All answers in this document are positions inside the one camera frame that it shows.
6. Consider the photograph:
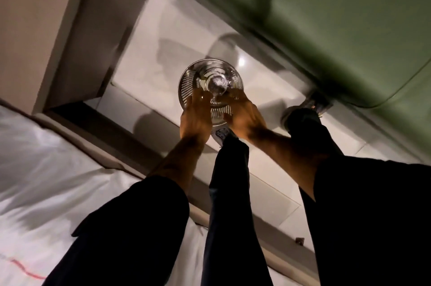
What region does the person's left hand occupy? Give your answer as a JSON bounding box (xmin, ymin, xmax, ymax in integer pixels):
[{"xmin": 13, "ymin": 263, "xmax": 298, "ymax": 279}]
[{"xmin": 179, "ymin": 89, "xmax": 213, "ymax": 143}]

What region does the person's right hand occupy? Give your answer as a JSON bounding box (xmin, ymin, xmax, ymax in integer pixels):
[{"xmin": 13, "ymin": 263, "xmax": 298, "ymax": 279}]
[{"xmin": 220, "ymin": 89, "xmax": 268, "ymax": 142}]

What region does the person's left forearm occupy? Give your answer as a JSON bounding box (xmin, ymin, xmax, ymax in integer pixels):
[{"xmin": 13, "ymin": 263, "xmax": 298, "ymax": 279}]
[{"xmin": 147, "ymin": 135, "xmax": 207, "ymax": 196}]

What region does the person's right forearm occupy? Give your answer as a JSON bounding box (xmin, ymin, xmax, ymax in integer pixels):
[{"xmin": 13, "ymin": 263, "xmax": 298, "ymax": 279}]
[{"xmin": 248, "ymin": 127, "xmax": 324, "ymax": 203}]

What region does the person's left shoe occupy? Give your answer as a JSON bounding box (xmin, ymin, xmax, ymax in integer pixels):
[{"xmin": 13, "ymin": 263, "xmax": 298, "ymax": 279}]
[{"xmin": 211, "ymin": 126, "xmax": 237, "ymax": 145}]

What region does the person's shoe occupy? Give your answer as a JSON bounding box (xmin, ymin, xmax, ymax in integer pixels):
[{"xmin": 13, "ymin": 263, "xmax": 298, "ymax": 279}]
[
  {"xmin": 211, "ymin": 126, "xmax": 237, "ymax": 145},
  {"xmin": 280, "ymin": 93, "xmax": 334, "ymax": 128}
]

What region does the person's right shoe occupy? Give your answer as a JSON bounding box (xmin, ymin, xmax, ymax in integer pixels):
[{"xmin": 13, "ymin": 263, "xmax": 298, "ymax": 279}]
[{"xmin": 280, "ymin": 93, "xmax": 334, "ymax": 128}]

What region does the person's right trouser leg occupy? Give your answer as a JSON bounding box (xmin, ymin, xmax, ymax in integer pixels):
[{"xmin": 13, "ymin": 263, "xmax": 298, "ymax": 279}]
[{"xmin": 286, "ymin": 108, "xmax": 344, "ymax": 166}]

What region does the person's trouser leg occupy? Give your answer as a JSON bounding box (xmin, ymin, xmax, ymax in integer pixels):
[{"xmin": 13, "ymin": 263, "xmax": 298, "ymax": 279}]
[
  {"xmin": 201, "ymin": 134, "xmax": 274, "ymax": 286},
  {"xmin": 286, "ymin": 108, "xmax": 344, "ymax": 166}
]

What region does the person's left trouser leg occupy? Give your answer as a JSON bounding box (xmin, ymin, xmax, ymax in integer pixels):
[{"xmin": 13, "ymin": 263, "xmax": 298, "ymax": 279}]
[{"xmin": 201, "ymin": 134, "xmax": 274, "ymax": 286}]

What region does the green upholstered sofa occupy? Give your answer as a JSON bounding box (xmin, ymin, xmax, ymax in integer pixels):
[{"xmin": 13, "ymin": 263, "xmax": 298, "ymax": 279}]
[{"xmin": 145, "ymin": 0, "xmax": 431, "ymax": 163}]

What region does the person's black left sleeve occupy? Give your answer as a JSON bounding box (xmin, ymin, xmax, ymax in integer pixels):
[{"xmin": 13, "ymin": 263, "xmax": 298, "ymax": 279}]
[{"xmin": 43, "ymin": 176, "xmax": 190, "ymax": 286}]

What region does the person's black sleeve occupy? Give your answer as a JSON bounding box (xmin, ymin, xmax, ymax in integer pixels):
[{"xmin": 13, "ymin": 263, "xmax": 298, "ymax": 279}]
[
  {"xmin": 299, "ymin": 155, "xmax": 431, "ymax": 286},
  {"xmin": 43, "ymin": 176, "xmax": 190, "ymax": 286}
]

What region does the person's black right sleeve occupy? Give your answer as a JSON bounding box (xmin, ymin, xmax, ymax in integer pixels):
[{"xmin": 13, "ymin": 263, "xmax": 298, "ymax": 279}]
[{"xmin": 299, "ymin": 155, "xmax": 431, "ymax": 286}]

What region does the beige bed frame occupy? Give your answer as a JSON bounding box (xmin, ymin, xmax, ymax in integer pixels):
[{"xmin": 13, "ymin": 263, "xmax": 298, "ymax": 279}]
[{"xmin": 0, "ymin": 99, "xmax": 320, "ymax": 286}]

